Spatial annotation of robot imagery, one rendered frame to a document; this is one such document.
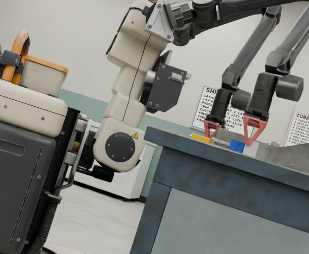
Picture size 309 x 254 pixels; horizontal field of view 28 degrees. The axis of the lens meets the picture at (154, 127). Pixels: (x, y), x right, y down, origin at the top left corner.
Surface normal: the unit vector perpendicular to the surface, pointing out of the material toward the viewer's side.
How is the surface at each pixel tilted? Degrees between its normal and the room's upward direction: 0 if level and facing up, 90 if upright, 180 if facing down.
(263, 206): 90
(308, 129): 90
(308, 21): 52
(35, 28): 90
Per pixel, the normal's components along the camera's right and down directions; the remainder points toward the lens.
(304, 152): -0.23, -0.11
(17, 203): 0.15, 0.00
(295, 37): -0.11, -0.71
